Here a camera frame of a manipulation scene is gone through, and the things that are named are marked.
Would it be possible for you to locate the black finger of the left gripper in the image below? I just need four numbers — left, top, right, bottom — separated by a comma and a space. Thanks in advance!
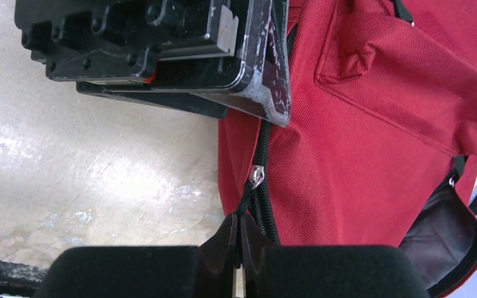
196, 1, 292, 127

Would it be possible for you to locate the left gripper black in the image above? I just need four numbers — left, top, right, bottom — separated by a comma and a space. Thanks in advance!
14, 1, 263, 119

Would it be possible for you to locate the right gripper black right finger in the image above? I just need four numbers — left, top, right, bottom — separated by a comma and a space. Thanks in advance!
239, 214, 429, 297

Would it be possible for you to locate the red backpack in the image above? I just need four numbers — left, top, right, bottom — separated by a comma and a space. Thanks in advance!
218, 1, 477, 297

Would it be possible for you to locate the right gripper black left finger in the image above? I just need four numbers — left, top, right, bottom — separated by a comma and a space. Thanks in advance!
34, 213, 238, 297

